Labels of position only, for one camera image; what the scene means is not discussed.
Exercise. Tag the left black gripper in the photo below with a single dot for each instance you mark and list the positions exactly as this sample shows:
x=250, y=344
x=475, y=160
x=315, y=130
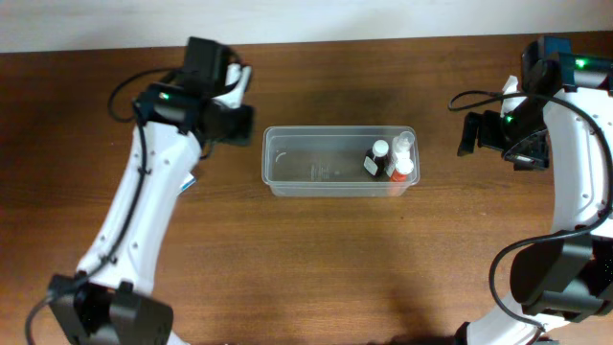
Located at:
x=230, y=125

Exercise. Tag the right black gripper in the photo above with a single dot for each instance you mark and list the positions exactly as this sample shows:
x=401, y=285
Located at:
x=482, y=130

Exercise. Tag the white Panadol box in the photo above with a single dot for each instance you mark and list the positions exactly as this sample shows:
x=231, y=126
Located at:
x=187, y=182

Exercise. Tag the white squeeze bottle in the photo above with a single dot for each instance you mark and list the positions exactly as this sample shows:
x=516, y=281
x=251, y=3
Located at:
x=400, y=149

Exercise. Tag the orange tube white cap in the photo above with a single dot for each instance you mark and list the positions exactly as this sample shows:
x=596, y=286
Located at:
x=399, y=171

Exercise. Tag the dark brown medicine bottle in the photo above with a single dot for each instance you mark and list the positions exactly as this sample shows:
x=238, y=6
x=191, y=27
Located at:
x=376, y=158

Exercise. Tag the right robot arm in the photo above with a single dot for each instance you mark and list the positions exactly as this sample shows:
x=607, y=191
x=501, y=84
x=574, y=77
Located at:
x=557, y=114

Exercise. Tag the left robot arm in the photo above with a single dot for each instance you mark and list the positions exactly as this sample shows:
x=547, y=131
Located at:
x=178, y=121

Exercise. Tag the clear plastic container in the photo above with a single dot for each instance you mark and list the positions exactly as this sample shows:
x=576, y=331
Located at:
x=328, y=161

